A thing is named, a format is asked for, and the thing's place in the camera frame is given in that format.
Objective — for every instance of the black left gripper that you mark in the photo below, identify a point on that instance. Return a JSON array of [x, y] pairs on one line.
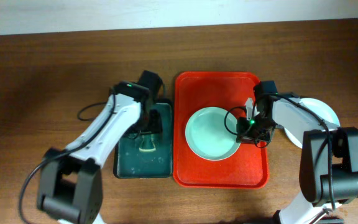
[[157, 128]]

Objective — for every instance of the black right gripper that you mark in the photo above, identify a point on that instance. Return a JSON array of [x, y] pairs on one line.
[[246, 137]]

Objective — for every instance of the yellow green sponge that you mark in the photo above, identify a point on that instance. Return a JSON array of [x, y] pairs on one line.
[[147, 144]]

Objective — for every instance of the pale green plate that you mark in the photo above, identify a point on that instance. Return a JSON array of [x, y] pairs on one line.
[[209, 133]]

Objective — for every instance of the light blue plate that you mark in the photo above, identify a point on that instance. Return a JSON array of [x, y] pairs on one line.
[[321, 109]]

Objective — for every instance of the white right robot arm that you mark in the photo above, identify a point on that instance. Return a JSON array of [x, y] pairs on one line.
[[329, 157]]

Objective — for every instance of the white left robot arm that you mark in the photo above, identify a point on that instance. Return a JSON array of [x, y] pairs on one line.
[[70, 187]]

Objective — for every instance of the red plastic tray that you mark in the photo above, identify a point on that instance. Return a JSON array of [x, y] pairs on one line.
[[248, 167]]

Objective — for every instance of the dark green water basin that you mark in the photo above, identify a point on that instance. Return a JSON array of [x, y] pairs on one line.
[[130, 163]]

